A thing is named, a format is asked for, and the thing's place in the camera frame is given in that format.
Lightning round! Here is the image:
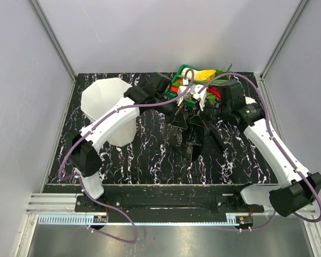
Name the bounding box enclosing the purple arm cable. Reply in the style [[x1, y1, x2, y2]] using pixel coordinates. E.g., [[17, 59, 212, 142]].
[[58, 69, 195, 244], [197, 72, 321, 231]]

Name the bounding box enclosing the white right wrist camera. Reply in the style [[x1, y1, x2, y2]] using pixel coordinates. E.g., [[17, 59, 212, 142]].
[[190, 85, 207, 111]]

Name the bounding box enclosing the green plastic vegetable tray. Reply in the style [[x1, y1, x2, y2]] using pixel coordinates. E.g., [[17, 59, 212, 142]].
[[167, 65, 231, 108]]

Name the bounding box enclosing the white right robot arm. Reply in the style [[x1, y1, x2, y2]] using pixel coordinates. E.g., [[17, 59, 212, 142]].
[[198, 80, 321, 223]]

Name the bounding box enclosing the aluminium rail with slots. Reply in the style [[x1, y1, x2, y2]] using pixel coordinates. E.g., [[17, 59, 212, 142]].
[[26, 192, 318, 226]]

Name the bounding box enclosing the white faceted trash bin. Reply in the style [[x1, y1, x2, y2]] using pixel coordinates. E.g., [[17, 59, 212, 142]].
[[81, 78, 136, 147]]

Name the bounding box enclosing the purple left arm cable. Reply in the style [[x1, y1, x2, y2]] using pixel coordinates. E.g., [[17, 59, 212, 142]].
[[58, 69, 195, 244]]

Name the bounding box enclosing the black trash bag roll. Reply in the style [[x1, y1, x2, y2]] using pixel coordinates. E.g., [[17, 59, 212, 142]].
[[205, 127, 226, 153]]

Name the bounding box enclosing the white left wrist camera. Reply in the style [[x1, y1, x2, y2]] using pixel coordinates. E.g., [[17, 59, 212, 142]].
[[177, 68, 195, 106]]

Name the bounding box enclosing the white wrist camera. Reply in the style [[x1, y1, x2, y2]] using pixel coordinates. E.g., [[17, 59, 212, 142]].
[[190, 85, 207, 111], [177, 68, 195, 106]]

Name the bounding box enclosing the white and yellow cabbage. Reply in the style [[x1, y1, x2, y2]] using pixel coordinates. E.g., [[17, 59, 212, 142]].
[[181, 67, 216, 81]]

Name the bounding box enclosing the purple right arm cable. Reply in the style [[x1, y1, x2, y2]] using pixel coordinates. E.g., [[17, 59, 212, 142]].
[[197, 72, 321, 231]]

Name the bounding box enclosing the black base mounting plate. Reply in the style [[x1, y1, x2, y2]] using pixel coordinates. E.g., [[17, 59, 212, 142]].
[[42, 184, 296, 223]]

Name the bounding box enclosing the crumpled white paper ball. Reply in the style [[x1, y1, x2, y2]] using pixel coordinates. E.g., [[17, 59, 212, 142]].
[[245, 96, 256, 104]]

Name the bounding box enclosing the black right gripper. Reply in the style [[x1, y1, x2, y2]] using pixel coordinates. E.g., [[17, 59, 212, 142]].
[[188, 96, 230, 130]]

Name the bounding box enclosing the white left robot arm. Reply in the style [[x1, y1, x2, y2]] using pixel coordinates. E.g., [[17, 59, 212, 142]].
[[61, 72, 192, 211]]

